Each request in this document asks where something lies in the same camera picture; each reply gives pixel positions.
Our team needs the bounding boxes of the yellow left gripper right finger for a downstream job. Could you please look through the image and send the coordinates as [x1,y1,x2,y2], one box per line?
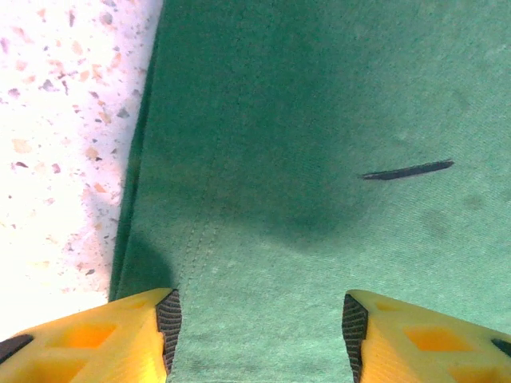
[341,289,511,383]

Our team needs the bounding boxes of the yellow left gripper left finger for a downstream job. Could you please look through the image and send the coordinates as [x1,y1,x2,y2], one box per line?
[0,287,183,383]

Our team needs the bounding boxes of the dark green t-shirt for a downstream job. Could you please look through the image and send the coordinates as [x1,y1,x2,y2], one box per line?
[108,0,511,383]

